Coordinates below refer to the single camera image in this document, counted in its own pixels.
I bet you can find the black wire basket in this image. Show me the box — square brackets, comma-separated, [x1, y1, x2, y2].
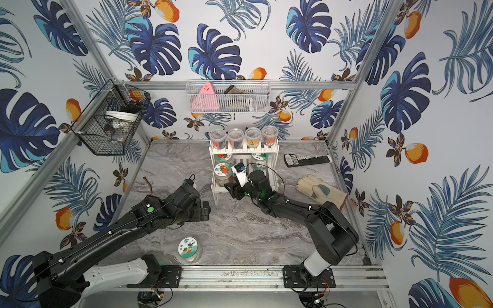
[71, 80, 151, 156]

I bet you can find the carrot lid seed jar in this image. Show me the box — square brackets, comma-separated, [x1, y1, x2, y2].
[178, 237, 202, 263]

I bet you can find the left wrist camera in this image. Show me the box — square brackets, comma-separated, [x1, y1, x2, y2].
[182, 174, 196, 189]

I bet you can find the white slatted wooden shelf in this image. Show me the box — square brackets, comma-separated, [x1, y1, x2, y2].
[209, 140, 281, 205]

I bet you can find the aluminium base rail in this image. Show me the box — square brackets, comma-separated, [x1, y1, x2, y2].
[84, 262, 390, 295]

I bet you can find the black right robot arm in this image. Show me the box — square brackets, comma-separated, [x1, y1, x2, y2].
[224, 170, 359, 277]

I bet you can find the pink triangle object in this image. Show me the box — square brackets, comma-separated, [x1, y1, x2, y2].
[191, 82, 220, 112]

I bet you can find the tomato lid seed jar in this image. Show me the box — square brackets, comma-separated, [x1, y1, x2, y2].
[213, 162, 234, 187]

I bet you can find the clear wall-mounted tray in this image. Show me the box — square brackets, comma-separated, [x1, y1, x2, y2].
[186, 80, 271, 114]

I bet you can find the clear lidless jar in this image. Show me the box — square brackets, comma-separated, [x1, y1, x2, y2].
[227, 128, 245, 150]
[209, 129, 227, 150]

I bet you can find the white bowl in basket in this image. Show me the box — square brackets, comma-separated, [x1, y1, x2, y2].
[105, 111, 137, 122]

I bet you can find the black remote control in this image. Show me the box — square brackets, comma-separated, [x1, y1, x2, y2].
[284, 153, 332, 168]

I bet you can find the beige work glove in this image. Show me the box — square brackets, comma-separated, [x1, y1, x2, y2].
[296, 175, 348, 211]

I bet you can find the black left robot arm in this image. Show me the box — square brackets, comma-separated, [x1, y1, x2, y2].
[32, 185, 211, 307]

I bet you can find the strawberry lid seed jar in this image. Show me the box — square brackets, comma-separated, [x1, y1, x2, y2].
[214, 153, 233, 164]

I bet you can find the green tree lid jar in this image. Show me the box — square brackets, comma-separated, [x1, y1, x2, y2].
[250, 153, 268, 171]

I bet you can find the black charging board with wires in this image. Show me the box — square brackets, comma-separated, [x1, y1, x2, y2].
[143, 177, 153, 196]

